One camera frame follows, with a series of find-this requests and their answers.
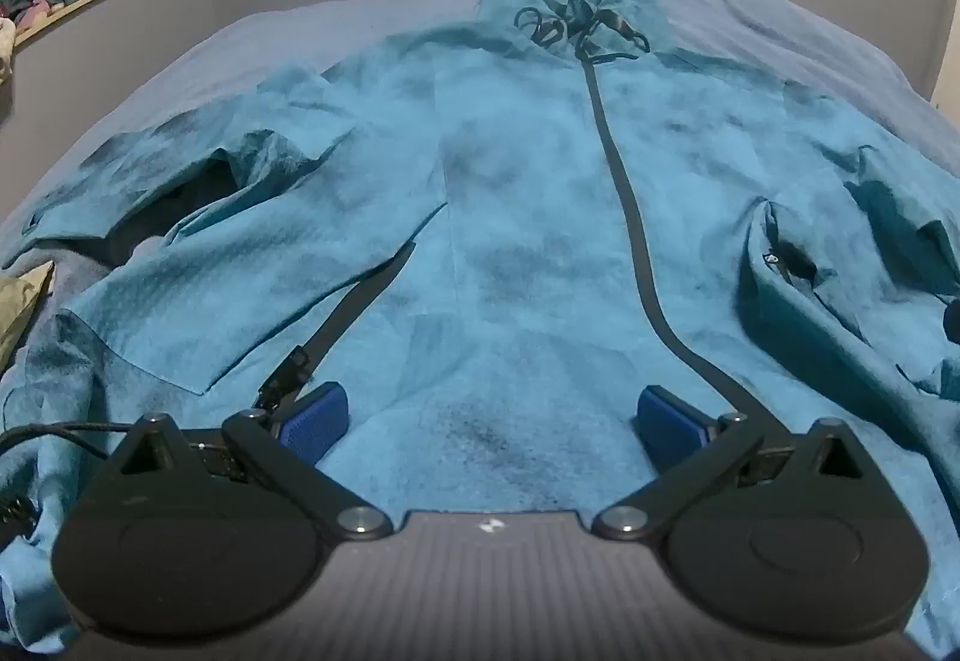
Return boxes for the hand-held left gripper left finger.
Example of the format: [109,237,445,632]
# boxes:
[105,382,395,546]

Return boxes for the wooden window sill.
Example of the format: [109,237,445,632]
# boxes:
[13,0,112,44]

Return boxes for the pile of pink clothes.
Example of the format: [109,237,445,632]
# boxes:
[0,0,67,35]

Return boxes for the black cable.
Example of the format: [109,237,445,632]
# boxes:
[0,422,136,461]

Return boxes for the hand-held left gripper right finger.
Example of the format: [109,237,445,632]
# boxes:
[591,385,872,545]

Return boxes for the teal zip jacket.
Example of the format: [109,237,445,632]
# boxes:
[0,0,960,654]

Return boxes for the yellow-green cloth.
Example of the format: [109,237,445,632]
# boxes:
[0,259,56,371]

